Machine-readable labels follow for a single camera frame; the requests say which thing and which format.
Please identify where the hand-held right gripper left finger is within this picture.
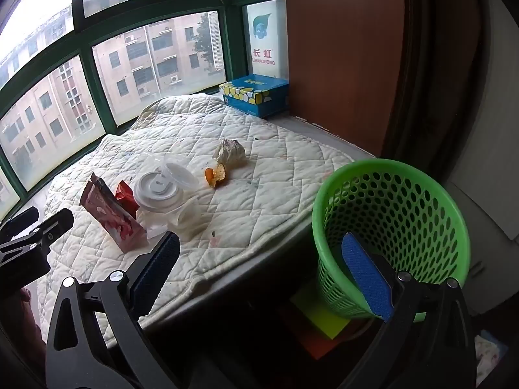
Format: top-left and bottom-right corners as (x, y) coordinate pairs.
(44, 231), (182, 389)

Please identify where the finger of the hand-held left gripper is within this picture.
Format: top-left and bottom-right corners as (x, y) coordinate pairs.
(0, 208), (76, 260)
(0, 206), (40, 241)

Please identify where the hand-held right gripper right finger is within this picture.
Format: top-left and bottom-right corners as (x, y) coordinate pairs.
(336, 232), (477, 389)

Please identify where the clear plastic cup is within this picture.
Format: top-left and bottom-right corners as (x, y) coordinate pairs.
(137, 208), (171, 239)

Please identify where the pink snack packet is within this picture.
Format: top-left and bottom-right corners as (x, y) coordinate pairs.
(79, 172), (149, 252)

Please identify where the white round cup lid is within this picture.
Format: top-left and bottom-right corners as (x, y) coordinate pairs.
(133, 171), (181, 212)

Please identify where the green perforated plastic basket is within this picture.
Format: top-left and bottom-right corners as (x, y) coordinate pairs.
(312, 158), (472, 320)

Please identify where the red wrapper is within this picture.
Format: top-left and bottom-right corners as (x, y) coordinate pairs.
(115, 182), (140, 219)

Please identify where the clear plastic lid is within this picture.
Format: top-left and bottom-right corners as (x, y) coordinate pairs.
(162, 162), (200, 191)

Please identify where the orange peel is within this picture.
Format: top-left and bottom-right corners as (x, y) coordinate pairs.
(205, 164), (228, 188)

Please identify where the paper ball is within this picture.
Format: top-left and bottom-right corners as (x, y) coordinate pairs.
(213, 139), (247, 166)

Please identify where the person's left hand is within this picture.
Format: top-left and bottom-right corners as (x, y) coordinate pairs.
(18, 286), (45, 357)

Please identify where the yellow-green paper sheet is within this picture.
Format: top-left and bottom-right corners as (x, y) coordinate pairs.
(290, 281), (353, 340)

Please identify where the red book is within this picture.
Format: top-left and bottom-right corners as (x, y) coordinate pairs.
(280, 304), (353, 361)

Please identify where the white quilted mat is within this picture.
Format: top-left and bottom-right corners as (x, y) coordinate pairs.
(38, 94), (361, 349)

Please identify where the pale floral packet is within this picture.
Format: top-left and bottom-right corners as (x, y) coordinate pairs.
(474, 330), (509, 387)

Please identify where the beige apartment building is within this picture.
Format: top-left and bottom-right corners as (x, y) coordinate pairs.
(0, 0), (228, 187)

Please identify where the white cabinet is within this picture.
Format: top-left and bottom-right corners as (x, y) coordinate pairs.
(442, 0), (519, 317)

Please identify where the blue spotted tissue box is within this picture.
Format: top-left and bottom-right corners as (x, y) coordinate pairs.
(219, 74), (290, 119)

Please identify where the brown wooden cabinet panel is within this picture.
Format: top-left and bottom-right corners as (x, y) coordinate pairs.
(284, 0), (406, 159)

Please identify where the white louvred air conditioner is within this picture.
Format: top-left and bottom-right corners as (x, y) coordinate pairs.
(207, 11), (225, 71)

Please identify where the green tree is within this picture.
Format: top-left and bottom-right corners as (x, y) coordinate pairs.
(195, 14), (213, 65)

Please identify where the white printed board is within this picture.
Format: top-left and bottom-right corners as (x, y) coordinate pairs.
(242, 0), (288, 79)

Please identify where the green window frame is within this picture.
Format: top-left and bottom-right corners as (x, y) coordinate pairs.
(0, 0), (286, 207)

